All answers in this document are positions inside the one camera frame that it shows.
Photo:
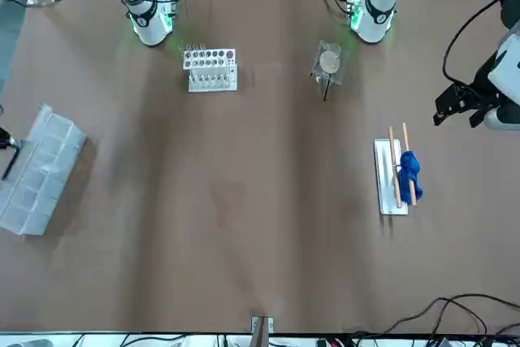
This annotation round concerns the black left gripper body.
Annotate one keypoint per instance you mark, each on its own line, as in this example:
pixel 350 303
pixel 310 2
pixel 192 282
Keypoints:
pixel 477 97

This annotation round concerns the clear plastic compartment box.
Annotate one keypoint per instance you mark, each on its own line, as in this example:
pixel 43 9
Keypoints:
pixel 44 176

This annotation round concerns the blue rag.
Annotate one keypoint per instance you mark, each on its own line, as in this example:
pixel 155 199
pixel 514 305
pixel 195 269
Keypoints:
pixel 409 172

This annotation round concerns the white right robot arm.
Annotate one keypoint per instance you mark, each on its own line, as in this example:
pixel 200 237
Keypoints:
pixel 146 26

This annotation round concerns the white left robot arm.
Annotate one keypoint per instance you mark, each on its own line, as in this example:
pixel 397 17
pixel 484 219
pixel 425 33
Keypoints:
pixel 378 9

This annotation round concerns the white rack with wooden rods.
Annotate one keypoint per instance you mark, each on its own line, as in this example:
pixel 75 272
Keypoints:
pixel 386 184

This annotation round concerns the white test tube rack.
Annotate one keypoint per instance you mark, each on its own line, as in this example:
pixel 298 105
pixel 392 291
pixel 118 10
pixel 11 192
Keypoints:
pixel 211 79

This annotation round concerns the aluminium frame post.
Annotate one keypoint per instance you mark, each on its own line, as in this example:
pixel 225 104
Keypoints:
pixel 262 330

